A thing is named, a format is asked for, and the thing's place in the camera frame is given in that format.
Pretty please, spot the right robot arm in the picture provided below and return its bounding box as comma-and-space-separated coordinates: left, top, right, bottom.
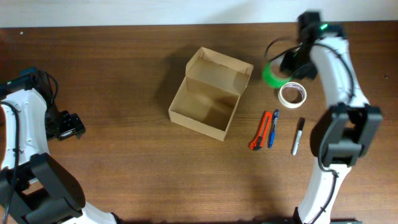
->
280, 11, 382, 223

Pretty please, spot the green tape roll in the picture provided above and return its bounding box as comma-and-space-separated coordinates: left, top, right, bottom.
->
262, 59, 292, 88

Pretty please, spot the orange utility knife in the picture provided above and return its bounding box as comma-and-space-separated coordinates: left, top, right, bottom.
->
249, 111, 272, 151

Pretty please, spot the black white marker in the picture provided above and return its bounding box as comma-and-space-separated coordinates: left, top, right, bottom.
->
292, 117, 305, 156

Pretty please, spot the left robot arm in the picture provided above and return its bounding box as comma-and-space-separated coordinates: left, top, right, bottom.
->
1, 68, 122, 224

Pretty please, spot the beige masking tape roll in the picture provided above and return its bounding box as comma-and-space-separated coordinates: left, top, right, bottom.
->
278, 82, 307, 109

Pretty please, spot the blue pen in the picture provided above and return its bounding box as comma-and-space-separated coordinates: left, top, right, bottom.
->
269, 110, 279, 149

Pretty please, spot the brown cardboard box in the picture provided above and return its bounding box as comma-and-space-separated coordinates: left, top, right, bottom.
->
169, 47, 254, 141

